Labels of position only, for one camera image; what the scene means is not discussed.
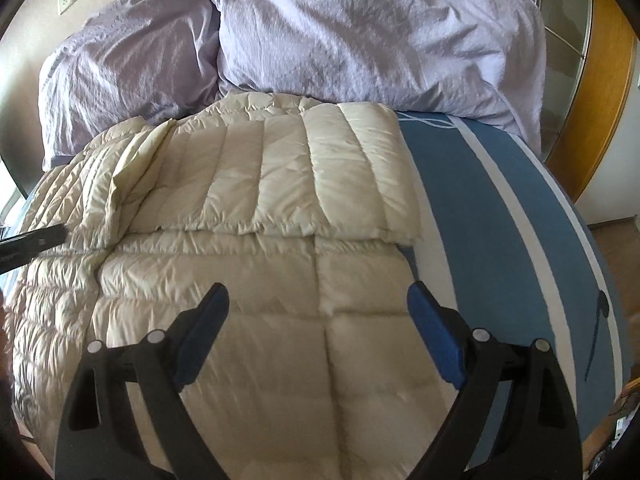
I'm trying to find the purple pillow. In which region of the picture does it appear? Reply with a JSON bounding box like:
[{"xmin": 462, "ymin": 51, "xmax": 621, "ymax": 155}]
[{"xmin": 39, "ymin": 0, "xmax": 222, "ymax": 171}]

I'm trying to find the cream quilted down jacket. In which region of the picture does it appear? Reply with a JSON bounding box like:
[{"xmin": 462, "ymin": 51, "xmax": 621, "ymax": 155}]
[{"xmin": 5, "ymin": 91, "xmax": 458, "ymax": 480}]

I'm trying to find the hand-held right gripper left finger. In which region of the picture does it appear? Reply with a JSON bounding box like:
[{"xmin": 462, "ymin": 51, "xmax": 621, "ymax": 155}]
[{"xmin": 56, "ymin": 282, "xmax": 231, "ymax": 480}]

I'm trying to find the frosted glass door panel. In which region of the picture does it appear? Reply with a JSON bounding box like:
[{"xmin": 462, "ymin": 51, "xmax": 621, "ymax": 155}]
[{"xmin": 520, "ymin": 0, "xmax": 594, "ymax": 162}]

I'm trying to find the lavender pillow on right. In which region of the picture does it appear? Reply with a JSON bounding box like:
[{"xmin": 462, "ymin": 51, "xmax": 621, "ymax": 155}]
[{"xmin": 212, "ymin": 0, "xmax": 547, "ymax": 153}]

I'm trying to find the thin black panel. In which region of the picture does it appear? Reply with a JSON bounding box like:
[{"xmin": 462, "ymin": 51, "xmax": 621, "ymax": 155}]
[{"xmin": 0, "ymin": 154, "xmax": 29, "ymax": 202}]

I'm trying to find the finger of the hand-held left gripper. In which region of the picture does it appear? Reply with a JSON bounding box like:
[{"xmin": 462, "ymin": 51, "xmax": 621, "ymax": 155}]
[{"xmin": 0, "ymin": 223, "xmax": 69, "ymax": 275}]

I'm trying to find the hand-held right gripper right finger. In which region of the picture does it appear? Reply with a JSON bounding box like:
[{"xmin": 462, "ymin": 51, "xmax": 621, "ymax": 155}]
[{"xmin": 406, "ymin": 281, "xmax": 585, "ymax": 480}]

